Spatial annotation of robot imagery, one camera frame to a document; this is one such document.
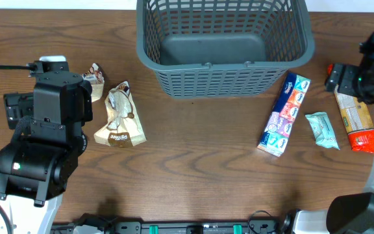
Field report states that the multicolour tissue pack strip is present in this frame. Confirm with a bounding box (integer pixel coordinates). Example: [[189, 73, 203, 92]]
[[257, 73, 311, 157]]

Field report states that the grey plastic basket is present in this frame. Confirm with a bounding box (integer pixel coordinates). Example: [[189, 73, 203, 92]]
[[136, 0, 315, 99]]

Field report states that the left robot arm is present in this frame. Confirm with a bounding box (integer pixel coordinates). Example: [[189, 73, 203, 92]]
[[0, 55, 93, 233]]

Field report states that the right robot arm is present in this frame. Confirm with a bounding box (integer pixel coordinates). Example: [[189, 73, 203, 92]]
[[284, 32, 374, 234]]

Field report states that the orange cracker sleeve package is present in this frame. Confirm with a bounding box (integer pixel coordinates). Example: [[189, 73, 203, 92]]
[[333, 92, 374, 153]]

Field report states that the teal snack bar wrapper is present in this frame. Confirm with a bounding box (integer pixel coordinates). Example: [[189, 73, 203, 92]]
[[305, 112, 340, 150]]

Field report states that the long beige snack bag strip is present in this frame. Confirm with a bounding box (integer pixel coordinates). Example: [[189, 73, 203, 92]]
[[82, 63, 105, 102]]

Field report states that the beige brown snack bag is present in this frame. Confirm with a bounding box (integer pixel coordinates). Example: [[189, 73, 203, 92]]
[[94, 81, 147, 148]]

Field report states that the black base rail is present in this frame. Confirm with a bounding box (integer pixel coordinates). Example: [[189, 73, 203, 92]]
[[49, 213, 289, 234]]

